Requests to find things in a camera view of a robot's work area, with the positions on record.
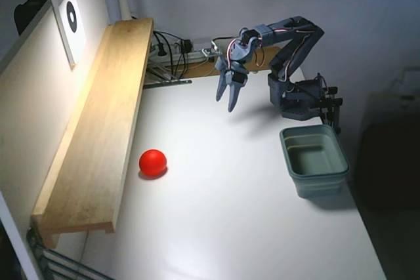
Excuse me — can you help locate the blue-grey gripper with motor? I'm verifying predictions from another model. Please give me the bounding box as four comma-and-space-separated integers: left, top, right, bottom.
215, 28, 264, 113

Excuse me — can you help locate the red ball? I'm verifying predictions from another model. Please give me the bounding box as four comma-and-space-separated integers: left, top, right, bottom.
138, 149, 167, 176

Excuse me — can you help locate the grey plastic container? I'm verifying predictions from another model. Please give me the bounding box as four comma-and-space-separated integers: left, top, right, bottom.
279, 125, 350, 199

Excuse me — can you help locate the white power strip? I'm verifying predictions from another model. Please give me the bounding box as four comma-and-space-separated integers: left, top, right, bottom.
149, 49, 214, 64

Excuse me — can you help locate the grey power adapter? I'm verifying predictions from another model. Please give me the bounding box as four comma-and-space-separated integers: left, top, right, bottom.
191, 37, 214, 50

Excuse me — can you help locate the long light wooden shelf board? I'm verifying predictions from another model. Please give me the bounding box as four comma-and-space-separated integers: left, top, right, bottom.
31, 17, 155, 250

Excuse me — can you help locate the white vertical pole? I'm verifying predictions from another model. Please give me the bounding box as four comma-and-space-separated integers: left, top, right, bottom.
102, 0, 119, 28

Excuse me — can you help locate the small wrist camera board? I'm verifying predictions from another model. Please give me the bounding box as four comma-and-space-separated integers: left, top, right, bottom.
201, 39, 222, 62

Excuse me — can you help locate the aluminium extrusion rail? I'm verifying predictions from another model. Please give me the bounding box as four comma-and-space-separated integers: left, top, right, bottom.
142, 78, 193, 90

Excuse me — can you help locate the black power cable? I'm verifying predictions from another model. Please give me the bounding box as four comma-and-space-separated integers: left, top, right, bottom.
153, 30, 190, 79

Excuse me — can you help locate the white card with black ring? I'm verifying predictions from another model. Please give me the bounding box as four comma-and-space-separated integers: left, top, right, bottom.
51, 0, 88, 71

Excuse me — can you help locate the metal shelf frame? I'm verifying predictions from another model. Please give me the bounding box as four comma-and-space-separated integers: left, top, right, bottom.
26, 227, 116, 280

